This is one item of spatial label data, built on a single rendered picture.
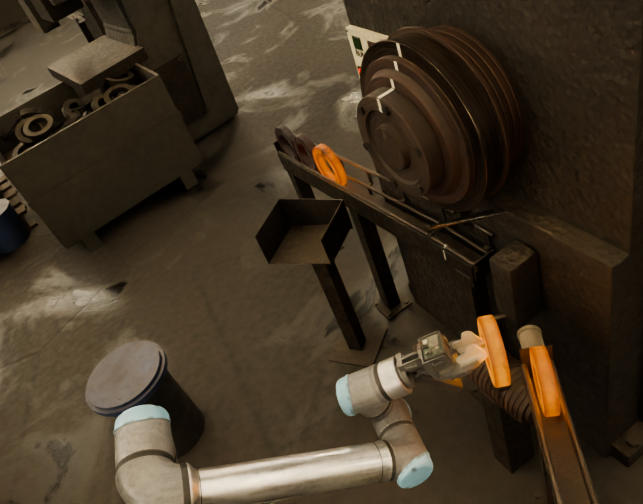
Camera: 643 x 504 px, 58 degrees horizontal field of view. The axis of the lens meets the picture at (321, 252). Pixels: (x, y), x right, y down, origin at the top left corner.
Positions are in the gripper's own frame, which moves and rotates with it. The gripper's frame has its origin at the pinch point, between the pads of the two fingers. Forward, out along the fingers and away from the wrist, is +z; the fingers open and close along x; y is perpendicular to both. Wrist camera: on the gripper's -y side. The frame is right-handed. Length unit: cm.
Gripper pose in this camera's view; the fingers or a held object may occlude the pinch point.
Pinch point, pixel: (491, 345)
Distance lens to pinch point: 132.4
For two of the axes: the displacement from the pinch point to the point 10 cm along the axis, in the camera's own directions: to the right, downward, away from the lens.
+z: 8.3, -4.2, -3.5
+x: -0.2, -6.6, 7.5
